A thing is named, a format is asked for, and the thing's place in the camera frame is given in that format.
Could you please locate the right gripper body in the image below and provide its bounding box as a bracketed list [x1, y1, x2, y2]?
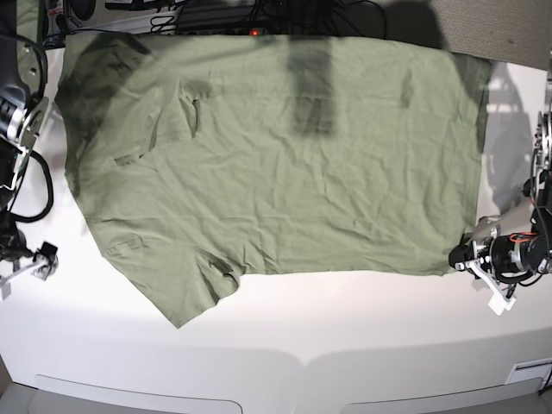
[29, 241, 59, 280]

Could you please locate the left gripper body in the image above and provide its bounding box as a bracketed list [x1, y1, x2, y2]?
[448, 216, 500, 280]

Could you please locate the green T-shirt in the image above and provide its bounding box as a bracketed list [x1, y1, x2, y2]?
[55, 32, 491, 327]

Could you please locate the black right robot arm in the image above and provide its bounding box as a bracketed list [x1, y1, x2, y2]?
[1, 32, 58, 287]

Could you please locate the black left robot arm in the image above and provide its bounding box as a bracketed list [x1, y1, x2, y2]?
[448, 62, 551, 296]

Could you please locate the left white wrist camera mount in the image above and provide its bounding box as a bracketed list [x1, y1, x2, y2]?
[454, 260, 517, 317]

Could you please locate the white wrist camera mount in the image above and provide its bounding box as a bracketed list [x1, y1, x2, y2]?
[1, 259, 38, 301]
[454, 260, 517, 317]

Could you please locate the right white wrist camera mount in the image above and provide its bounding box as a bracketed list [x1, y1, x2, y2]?
[1, 259, 38, 301]

